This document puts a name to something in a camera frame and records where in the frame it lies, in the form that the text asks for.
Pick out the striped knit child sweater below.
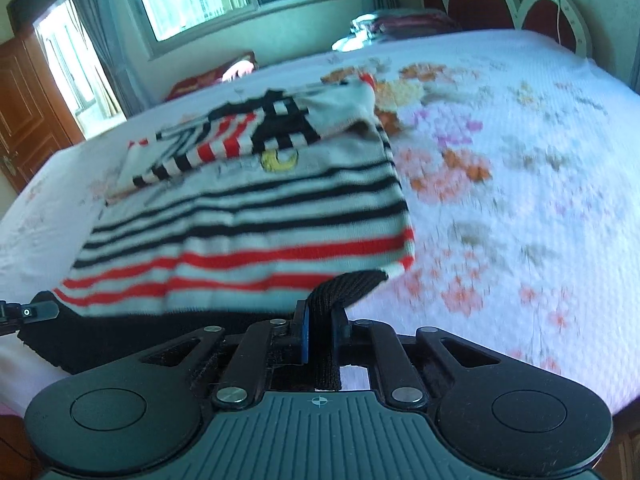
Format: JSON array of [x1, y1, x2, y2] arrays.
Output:
[[18, 73, 414, 374]]

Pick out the brown wooden door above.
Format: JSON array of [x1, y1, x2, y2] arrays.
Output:
[[0, 26, 85, 193]]

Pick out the floral white bed sheet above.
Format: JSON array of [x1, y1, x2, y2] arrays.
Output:
[[1, 30, 639, 413]]

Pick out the red folded blanket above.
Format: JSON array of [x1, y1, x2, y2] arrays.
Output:
[[165, 51, 257, 102]]

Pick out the stack of folded bedding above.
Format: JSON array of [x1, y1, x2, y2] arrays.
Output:
[[332, 9, 462, 52]]

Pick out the left blue-grey curtain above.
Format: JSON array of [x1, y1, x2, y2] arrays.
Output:
[[73, 0, 150, 118]]

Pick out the red heart-shaped headboard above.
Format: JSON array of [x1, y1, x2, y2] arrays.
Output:
[[422, 0, 592, 58]]

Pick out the white charging cable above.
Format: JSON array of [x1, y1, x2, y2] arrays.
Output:
[[537, 0, 576, 42]]

